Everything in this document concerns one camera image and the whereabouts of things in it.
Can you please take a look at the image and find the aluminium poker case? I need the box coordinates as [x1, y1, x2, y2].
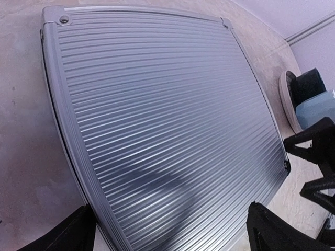
[40, 5, 289, 250]

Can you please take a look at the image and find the black cup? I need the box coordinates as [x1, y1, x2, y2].
[291, 68, 326, 106]

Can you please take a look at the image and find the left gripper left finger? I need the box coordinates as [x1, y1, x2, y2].
[21, 205, 96, 250]

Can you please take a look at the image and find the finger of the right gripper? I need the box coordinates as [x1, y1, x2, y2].
[300, 175, 334, 214]
[284, 117, 334, 167]

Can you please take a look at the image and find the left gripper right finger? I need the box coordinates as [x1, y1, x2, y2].
[247, 202, 334, 250]

